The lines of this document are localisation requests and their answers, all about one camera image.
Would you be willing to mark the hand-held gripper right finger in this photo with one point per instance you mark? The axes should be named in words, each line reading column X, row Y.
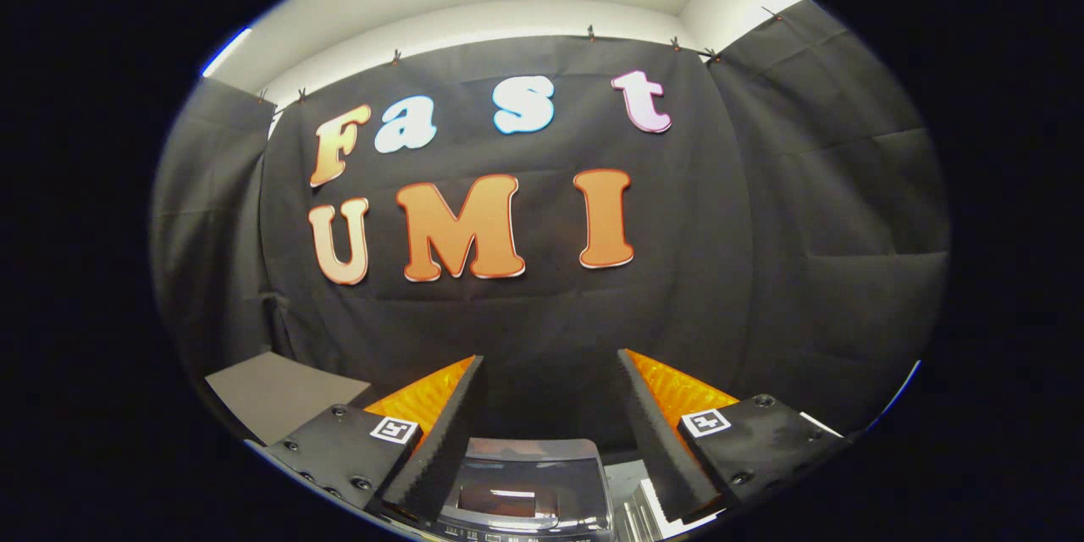
column 665, row 449

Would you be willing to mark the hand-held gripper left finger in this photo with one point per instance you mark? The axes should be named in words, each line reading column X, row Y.
column 440, row 449

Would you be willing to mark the grey washing machine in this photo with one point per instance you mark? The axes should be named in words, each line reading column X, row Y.
column 525, row 450

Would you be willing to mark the white paper sheet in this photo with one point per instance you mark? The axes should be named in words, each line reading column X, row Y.
column 660, row 512

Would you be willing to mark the grey flat board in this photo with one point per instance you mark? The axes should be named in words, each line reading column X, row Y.
column 279, row 394

